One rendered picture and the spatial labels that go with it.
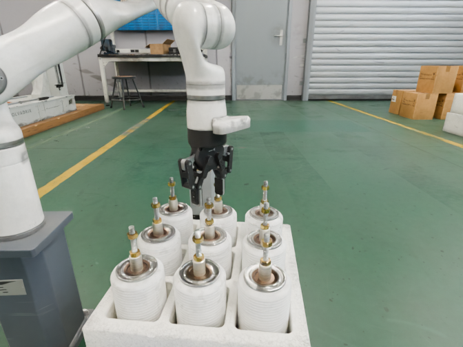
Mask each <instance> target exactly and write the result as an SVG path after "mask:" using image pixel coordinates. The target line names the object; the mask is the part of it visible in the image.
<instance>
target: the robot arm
mask: <svg viewBox="0 0 463 347"><path fill-rule="evenodd" d="M156 9H158V10H159V12H160V13H161V14H162V15H163V16H164V18H165V19H166V20H168V21H169V22H170V23H171V24H172V28H173V33H174V38H175V40H176V44H177V46H178V50H179V52H180V55H181V59H182V62H183V67H184V70H185V76H186V87H187V139H188V143H189V145H190V146H191V148H192V149H191V153H190V156H189V157H188V158H185V159H184V158H179V159H178V167H179V171H180V177H181V184H182V187H184V188H187V189H191V201H192V203H193V205H195V206H197V207H201V206H202V205H203V191H202V189H201V187H202V185H203V181H204V179H206V177H207V174H208V172H209V171H211V170H213V172H214V174H215V176H216V177H215V178H214V184H215V193H216V194H218V195H223V194H224V193H225V178H226V176H227V174H228V173H231V172H232V160H233V150H234V147H233V146H231V145H225V143H226V142H227V134H229V133H232V132H237V131H239V130H242V129H246V128H248V127H250V117H248V116H227V110H226V104H225V71H224V69H223V68H222V67H221V66H219V65H215V64H212V63H208V62H207V61H206V60H205V59H204V57H203V55H202V52H201V50H200V49H207V50H220V49H223V48H225V47H227V46H228V45H229V44H230V43H231V42H232V40H233V38H234V35H235V32H236V25H235V21H234V17H233V15H232V13H231V12H230V10H229V9H228V8H227V7H226V6H224V5H223V4H221V3H219V2H217V1H214V0H126V1H114V0H56V1H53V2H52V3H50V4H48V5H47V6H45V7H43V8H42V9H40V10H39V11H38V12H37V13H35V14H34V15H33V16H32V17H30V18H29V19H28V20H27V21H26V22H25V23H24V24H23V25H21V26H20V27H19V28H17V29H15V30H13V31H11V32H9V33H7V34H4V35H1V36H0V242H7V241H13V240H18V239H21V238H25V237H27V236H29V235H32V234H34V233H36V232H37V231H39V230H40V229H42V228H43V227H44V225H45V218H44V214H43V210H42V207H41V202H40V199H39V194H38V191H37V186H36V183H35V180H34V176H33V173H32V168H31V165H30V160H29V157H28V153H27V149H26V146H25V142H24V138H23V133H22V131H21V128H20V127H19V126H18V125H17V124H16V122H15V121H14V119H13V117H12V115H11V113H10V110H9V107H8V103H7V101H8V100H10V99H11V98H12V97H13V96H14V95H16V94H17V93H18V92H20V91H21V90H22V89H23V88H24V87H25V86H27V85H28V84H29V83H31V82H32V81H33V80H34V79H36V78H37V77H38V76H40V75H41V74H42V73H44V72H45V71H47V70H48V69H50V68H51V67H54V66H55V65H58V64H60V63H62V62H64V61H66V60H68V59H70V58H72V57H73V56H75V55H77V54H79V53H80V52H82V51H84V50H86V49H88V48H90V47H91V46H93V45H94V44H96V43H98V42H99V41H100V40H102V39H104V38H105V37H106V36H108V35H109V34H111V33H113V32H114V31H115V30H117V29H119V28H120V27H122V26H124V25H125V24H127V23H129V22H131V21H133V20H135V19H137V18H139V17H141V16H143V15H145V14H148V13H150V12H152V11H154V10H156ZM225 161H226V162H227V167H226V166H225ZM197 170H199V171H201V172H202V173H197ZM196 177H198V182H197V183H195V182H196ZM187 180H188V181H187Z"/></svg>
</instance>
